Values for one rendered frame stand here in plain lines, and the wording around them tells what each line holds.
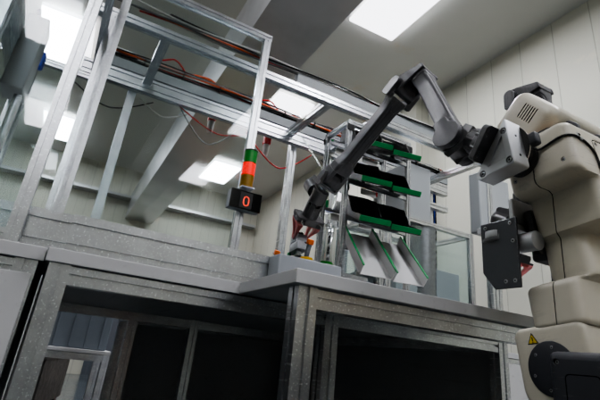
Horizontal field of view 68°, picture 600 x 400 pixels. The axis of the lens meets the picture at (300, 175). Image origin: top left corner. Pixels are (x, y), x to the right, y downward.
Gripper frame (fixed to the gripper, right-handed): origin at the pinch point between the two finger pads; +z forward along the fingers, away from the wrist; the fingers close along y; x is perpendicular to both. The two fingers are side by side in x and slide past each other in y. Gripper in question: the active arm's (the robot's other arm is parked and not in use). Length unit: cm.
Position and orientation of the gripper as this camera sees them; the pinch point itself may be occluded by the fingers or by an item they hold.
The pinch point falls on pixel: (299, 237)
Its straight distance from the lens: 161.6
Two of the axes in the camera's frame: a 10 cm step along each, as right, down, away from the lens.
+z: -4.0, 8.7, 2.7
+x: 2.9, 4.0, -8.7
